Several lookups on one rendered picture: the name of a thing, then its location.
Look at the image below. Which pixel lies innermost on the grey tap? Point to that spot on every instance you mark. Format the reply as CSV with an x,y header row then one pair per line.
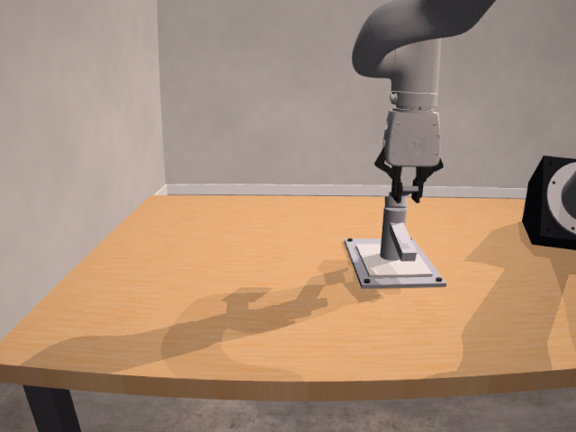
x,y
388,259

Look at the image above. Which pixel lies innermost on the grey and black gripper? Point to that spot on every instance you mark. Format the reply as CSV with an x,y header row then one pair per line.
x,y
415,142

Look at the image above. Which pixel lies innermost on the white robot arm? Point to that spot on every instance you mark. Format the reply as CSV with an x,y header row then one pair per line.
x,y
415,68

